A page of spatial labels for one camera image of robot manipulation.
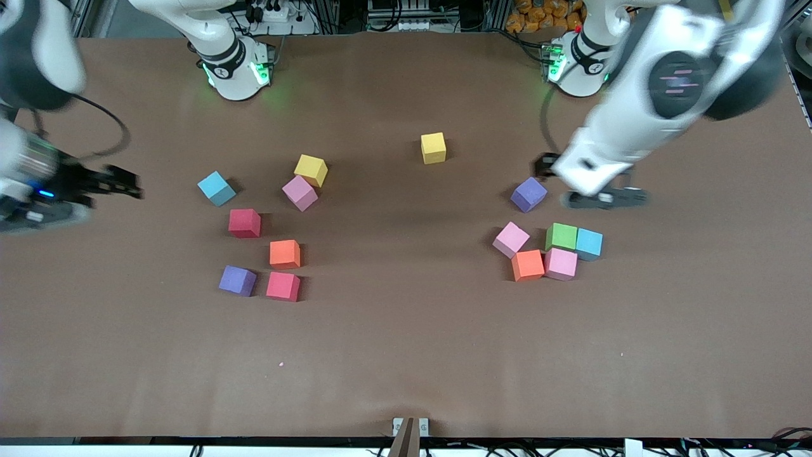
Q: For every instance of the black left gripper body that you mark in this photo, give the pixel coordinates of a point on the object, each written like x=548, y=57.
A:
x=544, y=165

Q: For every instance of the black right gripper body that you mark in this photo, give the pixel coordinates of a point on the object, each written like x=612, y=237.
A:
x=77, y=181

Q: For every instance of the pink foam cube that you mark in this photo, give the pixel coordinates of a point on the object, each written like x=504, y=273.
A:
x=299, y=192
x=510, y=238
x=561, y=263

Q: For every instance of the orange foam cube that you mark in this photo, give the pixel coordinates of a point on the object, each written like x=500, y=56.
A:
x=528, y=264
x=285, y=253

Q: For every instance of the yellow foam cube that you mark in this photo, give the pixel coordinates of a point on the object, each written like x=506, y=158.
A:
x=311, y=169
x=433, y=147

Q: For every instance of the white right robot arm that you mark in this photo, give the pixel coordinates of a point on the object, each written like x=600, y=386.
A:
x=228, y=63

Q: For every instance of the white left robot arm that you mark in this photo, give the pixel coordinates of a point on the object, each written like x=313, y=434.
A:
x=634, y=114

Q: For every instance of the purple foam cube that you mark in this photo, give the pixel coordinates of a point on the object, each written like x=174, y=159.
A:
x=237, y=280
x=528, y=193

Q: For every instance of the green foam cube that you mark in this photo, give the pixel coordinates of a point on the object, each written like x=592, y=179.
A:
x=561, y=236

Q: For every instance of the blue foam cube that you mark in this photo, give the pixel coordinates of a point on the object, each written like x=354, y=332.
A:
x=589, y=243
x=216, y=188

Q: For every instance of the red foam cube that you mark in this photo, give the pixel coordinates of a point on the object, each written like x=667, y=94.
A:
x=283, y=285
x=244, y=222

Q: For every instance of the pile of orange fruit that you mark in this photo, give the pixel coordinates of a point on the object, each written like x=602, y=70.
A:
x=539, y=16

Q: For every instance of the grey electronics unit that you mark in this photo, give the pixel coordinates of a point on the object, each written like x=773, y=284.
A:
x=399, y=13

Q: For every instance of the white power strip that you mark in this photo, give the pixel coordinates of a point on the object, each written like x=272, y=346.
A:
x=277, y=14

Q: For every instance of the white perforated strip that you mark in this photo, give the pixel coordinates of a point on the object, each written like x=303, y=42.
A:
x=797, y=90

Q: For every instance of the grey metal bracket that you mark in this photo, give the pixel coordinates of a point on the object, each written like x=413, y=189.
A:
x=409, y=438

